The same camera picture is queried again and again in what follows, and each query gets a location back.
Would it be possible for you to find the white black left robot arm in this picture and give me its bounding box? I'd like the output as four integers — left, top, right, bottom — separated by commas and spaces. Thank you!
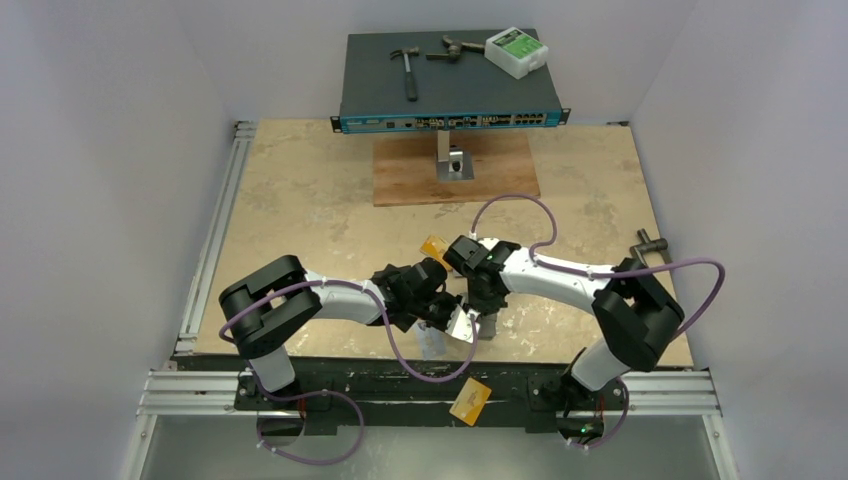
218, 255, 473, 409

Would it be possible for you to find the small hammer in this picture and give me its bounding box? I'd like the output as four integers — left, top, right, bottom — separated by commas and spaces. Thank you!
389, 47, 420, 102

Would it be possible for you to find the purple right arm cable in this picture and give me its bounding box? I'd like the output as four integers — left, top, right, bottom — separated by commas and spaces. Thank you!
468, 193, 727, 452

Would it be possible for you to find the blue network switch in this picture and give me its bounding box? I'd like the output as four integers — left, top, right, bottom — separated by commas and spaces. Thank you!
330, 30, 571, 134

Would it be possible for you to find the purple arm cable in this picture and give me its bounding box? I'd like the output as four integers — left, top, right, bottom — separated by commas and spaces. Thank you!
468, 193, 727, 452
218, 279, 481, 395

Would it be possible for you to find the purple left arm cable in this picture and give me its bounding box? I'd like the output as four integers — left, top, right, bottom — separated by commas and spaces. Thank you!
218, 279, 481, 395

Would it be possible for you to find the grey metal stand base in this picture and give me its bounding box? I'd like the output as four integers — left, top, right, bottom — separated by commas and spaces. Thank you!
436, 130, 474, 183

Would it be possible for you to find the grey card holder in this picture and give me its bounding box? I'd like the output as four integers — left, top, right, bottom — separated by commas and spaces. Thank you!
476, 313, 498, 341

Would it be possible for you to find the aluminium frame rail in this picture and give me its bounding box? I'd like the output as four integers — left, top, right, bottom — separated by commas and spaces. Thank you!
118, 119, 719, 479

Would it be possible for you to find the white green plastic box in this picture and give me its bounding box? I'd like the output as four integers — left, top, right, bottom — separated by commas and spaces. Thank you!
484, 27, 549, 80

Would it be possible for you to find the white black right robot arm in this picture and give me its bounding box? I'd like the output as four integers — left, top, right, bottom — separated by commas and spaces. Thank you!
443, 236, 685, 407

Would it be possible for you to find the brown wooden board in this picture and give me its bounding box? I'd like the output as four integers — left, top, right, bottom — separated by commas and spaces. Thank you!
373, 133, 540, 207

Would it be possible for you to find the metal crank handle tool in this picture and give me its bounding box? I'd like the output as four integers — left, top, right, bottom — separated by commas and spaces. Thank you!
629, 228, 672, 266

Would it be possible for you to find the single orange credit card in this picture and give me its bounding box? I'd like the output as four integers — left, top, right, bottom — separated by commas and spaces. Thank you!
449, 378, 492, 426

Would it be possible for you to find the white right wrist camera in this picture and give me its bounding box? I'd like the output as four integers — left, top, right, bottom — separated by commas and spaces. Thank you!
468, 232, 500, 250

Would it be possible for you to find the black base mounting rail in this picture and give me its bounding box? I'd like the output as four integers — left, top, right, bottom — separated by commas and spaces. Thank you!
175, 354, 626, 439

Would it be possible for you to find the dark metal clamp tool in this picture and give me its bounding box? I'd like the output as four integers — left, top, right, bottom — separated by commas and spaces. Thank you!
425, 35, 485, 63

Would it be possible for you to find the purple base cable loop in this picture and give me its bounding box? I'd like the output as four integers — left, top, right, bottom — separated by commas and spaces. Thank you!
254, 387, 368, 465

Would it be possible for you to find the single silver credit card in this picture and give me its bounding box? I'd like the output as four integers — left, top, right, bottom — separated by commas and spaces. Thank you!
413, 322, 447, 360

